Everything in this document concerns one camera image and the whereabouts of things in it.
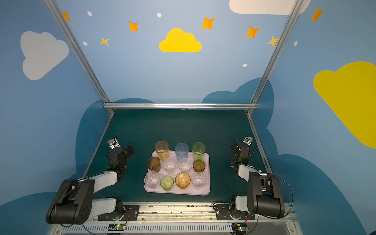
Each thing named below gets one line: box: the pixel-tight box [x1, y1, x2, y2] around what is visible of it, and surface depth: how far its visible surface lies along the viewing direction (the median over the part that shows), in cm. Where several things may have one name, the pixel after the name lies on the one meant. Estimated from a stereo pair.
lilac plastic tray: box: [143, 150, 211, 196], surface depth 85 cm
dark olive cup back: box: [146, 156, 161, 173], surface depth 90 cm
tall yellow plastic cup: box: [154, 140, 169, 161], surface depth 87 cm
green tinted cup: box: [191, 141, 207, 161], surface depth 87 cm
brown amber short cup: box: [192, 159, 207, 173], surface depth 88 cm
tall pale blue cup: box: [174, 142, 189, 163], surface depth 86 cm
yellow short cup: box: [175, 171, 191, 189], surface depth 81 cm
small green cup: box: [159, 175, 175, 192], surface depth 84 cm
